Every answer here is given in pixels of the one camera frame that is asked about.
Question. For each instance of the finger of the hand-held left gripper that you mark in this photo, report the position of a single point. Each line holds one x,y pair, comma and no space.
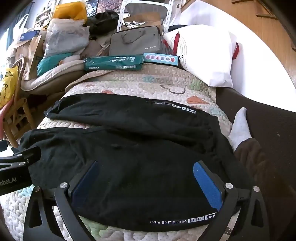
27,155

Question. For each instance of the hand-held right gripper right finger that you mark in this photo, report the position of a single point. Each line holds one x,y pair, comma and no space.
208,185

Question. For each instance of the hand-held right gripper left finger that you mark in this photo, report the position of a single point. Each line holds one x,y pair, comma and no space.
85,183

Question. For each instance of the black pants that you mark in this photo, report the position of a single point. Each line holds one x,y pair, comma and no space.
138,143

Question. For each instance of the wooden chair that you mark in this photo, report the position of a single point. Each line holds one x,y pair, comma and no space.
20,115

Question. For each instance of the pink cloth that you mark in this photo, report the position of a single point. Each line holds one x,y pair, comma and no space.
3,118

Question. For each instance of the person's white sock foot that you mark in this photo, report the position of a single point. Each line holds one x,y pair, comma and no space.
240,129

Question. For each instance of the yellow plastic bag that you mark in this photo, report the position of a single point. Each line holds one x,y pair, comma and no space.
8,85

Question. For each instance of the beige cushion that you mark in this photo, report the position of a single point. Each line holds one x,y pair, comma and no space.
46,78

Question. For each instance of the dark brown sofa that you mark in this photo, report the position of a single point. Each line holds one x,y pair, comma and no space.
266,115

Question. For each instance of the teal cushion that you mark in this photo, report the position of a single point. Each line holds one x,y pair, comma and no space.
53,62

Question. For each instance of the brown paper bag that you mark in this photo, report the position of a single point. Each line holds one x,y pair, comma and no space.
32,58

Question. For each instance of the quilted heart print blanket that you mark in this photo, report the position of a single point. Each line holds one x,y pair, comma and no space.
143,85

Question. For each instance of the clear plastic bag of clothes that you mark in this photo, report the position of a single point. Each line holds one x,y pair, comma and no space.
64,39

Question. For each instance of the green paper ream package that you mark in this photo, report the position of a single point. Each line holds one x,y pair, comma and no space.
111,62

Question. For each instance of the white plastic bag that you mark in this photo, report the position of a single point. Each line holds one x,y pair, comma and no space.
20,27

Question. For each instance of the white printed paper bag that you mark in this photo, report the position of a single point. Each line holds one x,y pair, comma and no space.
203,53

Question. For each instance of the light blue shapes box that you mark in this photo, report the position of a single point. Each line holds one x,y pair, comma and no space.
160,59

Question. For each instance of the grey laptop bag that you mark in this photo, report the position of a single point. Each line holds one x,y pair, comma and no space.
136,42

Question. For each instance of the black bag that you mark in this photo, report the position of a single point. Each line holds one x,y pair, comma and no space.
101,20

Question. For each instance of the cardboard box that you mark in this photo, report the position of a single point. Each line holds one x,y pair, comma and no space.
145,19

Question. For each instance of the white metal shelf rack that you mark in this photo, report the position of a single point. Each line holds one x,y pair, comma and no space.
170,14

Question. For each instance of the wall poster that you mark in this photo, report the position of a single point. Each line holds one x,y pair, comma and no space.
106,5

